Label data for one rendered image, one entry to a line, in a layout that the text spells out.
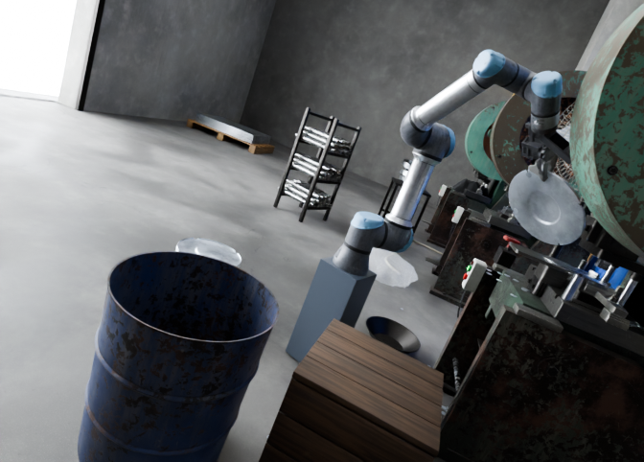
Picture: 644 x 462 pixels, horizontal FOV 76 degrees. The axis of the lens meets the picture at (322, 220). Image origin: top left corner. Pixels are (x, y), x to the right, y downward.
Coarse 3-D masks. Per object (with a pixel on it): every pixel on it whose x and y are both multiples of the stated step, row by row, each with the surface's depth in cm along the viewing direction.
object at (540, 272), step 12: (516, 252) 145; (528, 252) 147; (540, 264) 151; (552, 264) 142; (564, 264) 149; (540, 276) 146; (552, 276) 144; (564, 276) 143; (528, 288) 153; (540, 288) 146
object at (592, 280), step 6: (582, 270) 152; (570, 276) 154; (588, 276) 145; (594, 276) 149; (588, 282) 139; (594, 282) 139; (600, 282) 142; (606, 282) 146; (582, 288) 142; (588, 288) 140; (594, 288) 139; (600, 288) 139; (606, 288) 138; (612, 288) 140; (594, 294) 140; (606, 294) 139
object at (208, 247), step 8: (184, 240) 189; (192, 240) 193; (200, 240) 196; (208, 240) 199; (184, 248) 181; (192, 248) 184; (200, 248) 186; (208, 248) 189; (216, 248) 193; (224, 248) 196; (232, 248) 198; (208, 256) 181; (216, 256) 184; (224, 256) 188; (232, 256) 191; (240, 256) 193; (232, 264) 184
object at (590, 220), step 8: (592, 216) 146; (592, 224) 139; (600, 224) 138; (584, 232) 143; (592, 232) 139; (600, 232) 138; (592, 240) 139; (600, 240) 137; (608, 240) 136; (608, 248) 136; (616, 248) 136; (624, 248) 135; (624, 256) 135; (632, 256) 135
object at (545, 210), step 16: (512, 192) 151; (528, 192) 144; (544, 192) 138; (560, 192) 133; (512, 208) 155; (528, 208) 148; (544, 208) 142; (560, 208) 136; (576, 208) 130; (528, 224) 151; (544, 224) 145; (560, 224) 139; (576, 224) 133; (544, 240) 148; (560, 240) 142
